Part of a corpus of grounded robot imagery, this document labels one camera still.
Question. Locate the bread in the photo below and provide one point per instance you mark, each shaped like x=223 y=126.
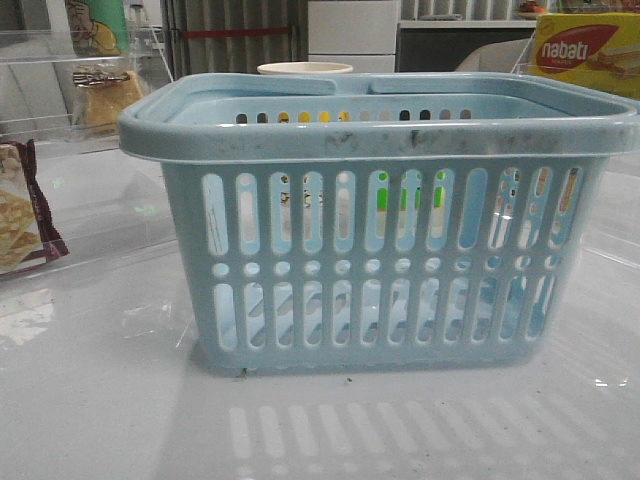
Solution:
x=101 y=92

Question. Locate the clear acrylic display shelf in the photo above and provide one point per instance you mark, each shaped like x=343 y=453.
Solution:
x=100 y=202

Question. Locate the maroon almond cracker packet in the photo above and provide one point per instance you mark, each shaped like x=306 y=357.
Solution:
x=28 y=235

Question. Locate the yellow nabati wafer box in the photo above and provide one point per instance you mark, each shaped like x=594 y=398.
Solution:
x=598 y=51

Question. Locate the yellow popcorn bucket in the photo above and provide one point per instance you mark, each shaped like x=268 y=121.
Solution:
x=304 y=68

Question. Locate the clear acrylic right shelf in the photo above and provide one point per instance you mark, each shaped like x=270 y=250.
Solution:
x=612 y=231

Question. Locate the light blue plastic basket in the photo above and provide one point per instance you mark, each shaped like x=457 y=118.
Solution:
x=373 y=220

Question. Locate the green cartoon snack canister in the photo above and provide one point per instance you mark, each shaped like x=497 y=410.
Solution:
x=97 y=27

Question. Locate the white drawer cabinet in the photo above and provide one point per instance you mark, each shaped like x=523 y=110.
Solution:
x=362 y=34

